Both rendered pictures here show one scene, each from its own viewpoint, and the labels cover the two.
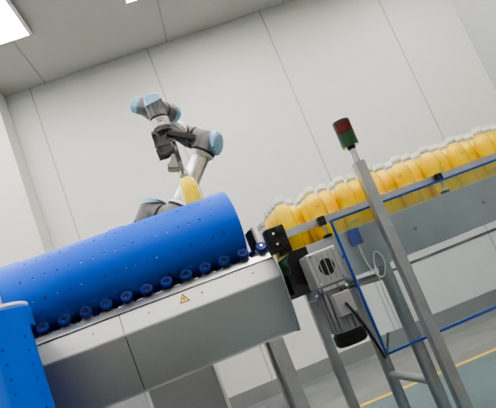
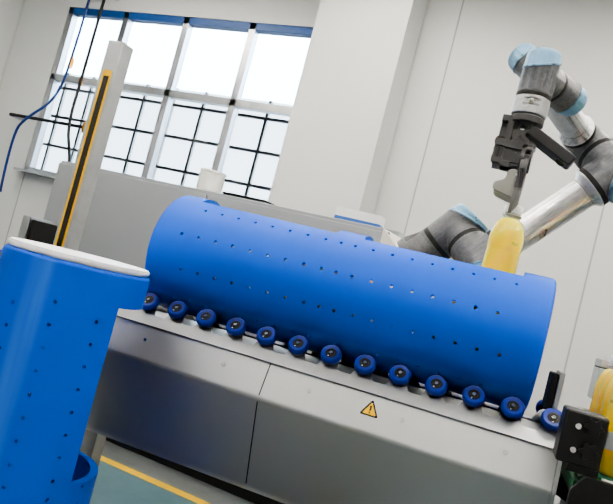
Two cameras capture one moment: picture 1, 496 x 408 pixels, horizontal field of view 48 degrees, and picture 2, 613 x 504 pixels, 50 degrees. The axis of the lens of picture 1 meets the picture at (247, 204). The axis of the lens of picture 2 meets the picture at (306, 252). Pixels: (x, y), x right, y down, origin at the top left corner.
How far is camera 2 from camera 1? 84 cm
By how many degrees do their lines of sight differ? 30
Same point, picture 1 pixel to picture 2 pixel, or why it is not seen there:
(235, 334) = not seen: outside the picture
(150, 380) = (258, 478)
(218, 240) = (482, 360)
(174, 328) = (328, 440)
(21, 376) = (53, 375)
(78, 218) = (428, 165)
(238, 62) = not seen: outside the picture
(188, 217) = (461, 291)
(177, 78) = not seen: outside the picture
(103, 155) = (503, 105)
